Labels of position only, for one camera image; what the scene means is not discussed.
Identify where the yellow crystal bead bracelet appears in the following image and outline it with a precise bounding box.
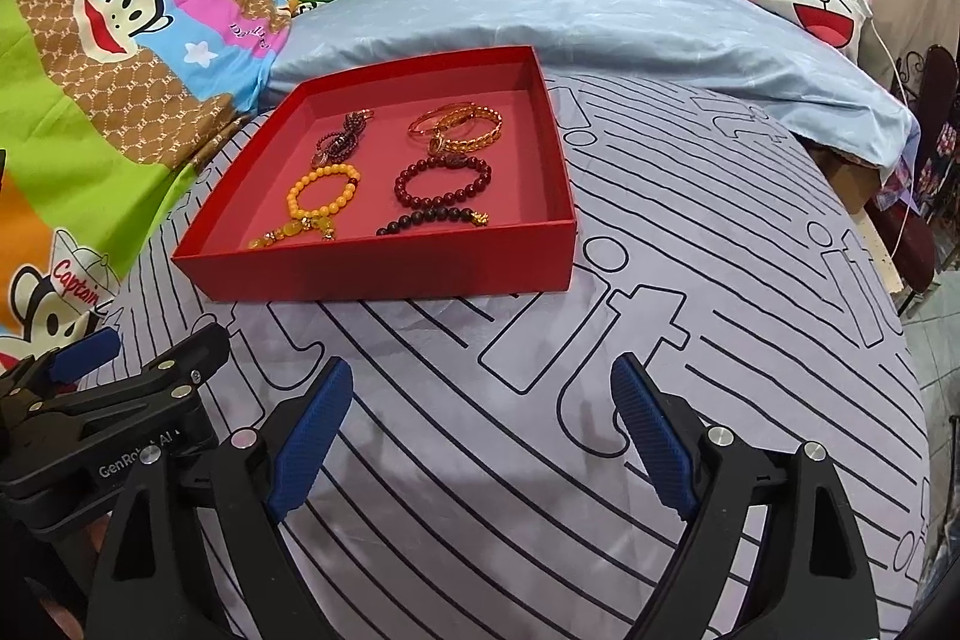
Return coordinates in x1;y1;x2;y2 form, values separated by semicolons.
247;217;339;252

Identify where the dark brown small-bead bracelet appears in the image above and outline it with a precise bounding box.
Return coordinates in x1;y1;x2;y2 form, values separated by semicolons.
310;107;376;169

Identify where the black bead bracelet gold charm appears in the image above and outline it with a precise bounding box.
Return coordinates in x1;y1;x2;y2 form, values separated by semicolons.
376;206;490;236

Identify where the dark red bead bracelet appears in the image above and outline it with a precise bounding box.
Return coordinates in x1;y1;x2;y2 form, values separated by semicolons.
394;152;495;211

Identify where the gold woven bangle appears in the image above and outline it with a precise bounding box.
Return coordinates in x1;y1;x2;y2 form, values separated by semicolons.
428;104;505;158

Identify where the thin rose gold bangle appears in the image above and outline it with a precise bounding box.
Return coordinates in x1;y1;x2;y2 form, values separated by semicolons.
407;103;480;143

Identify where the striped lilac bed cover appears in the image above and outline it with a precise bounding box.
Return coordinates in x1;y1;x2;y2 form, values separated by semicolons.
110;73;929;638

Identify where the red shallow tray box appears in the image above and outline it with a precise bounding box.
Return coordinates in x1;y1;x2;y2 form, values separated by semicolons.
172;46;576;302

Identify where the colourful cartoon monkey blanket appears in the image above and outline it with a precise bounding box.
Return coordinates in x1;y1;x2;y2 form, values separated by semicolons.
2;0;290;365

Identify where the dark wooden chair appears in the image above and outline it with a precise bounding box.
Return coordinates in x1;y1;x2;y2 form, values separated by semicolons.
896;46;958;209

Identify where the light blue blanket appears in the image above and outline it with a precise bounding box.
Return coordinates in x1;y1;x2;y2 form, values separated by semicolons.
260;0;919;170

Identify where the white cable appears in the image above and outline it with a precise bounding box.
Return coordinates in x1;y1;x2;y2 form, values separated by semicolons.
797;0;925;275

